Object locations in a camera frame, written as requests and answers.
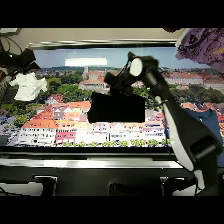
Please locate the silver frame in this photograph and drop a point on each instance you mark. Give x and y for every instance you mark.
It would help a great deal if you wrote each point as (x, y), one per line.
(100, 163)

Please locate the black garment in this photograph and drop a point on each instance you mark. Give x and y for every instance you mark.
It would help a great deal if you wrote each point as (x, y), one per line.
(116, 108)

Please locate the purple garment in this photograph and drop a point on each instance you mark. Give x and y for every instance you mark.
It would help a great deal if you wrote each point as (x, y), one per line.
(203, 48)

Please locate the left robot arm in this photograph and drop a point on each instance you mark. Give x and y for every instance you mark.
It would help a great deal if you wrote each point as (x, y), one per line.
(18, 60)

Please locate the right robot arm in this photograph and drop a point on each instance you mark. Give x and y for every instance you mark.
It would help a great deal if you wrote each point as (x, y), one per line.
(186, 130)

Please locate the white garment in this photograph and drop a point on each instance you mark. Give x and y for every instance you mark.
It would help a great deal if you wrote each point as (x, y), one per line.
(28, 86)

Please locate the blue garment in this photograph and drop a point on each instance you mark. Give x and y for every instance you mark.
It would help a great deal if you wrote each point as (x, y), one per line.
(215, 124)

